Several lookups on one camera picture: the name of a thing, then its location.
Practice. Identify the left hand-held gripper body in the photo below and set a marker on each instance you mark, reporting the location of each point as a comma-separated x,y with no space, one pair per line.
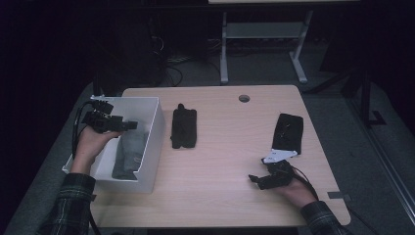
101,120

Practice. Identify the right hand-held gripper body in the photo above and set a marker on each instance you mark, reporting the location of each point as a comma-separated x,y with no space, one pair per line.
279,171

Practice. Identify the white box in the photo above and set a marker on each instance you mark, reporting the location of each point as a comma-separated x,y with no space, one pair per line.
148,130

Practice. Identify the person's left hand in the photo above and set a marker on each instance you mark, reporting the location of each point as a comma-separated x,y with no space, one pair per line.
89,147

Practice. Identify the person's right hand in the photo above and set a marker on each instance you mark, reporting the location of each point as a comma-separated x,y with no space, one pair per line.
298,192

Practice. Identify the black glove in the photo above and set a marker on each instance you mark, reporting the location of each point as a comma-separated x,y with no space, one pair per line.
183,127
288,132

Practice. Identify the grey tape strip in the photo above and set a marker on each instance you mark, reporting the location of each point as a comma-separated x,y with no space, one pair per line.
339,196

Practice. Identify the metal floor rail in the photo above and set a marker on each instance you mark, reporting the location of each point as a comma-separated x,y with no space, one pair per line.
385,169

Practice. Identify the black floor bracket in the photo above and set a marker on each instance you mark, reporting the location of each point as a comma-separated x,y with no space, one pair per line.
377,119

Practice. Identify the grey metal desk frame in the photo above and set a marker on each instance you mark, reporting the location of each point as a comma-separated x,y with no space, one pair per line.
264,31

